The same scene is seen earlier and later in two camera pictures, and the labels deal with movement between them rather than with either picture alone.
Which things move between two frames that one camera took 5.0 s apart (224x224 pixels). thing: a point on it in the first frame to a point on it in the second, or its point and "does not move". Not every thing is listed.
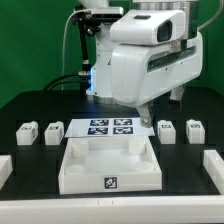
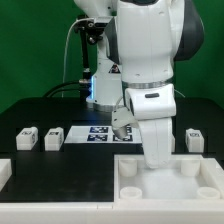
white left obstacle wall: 6,169 does not move
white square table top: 109,164 to 189,178
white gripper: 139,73 to 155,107
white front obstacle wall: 124,210 does not move
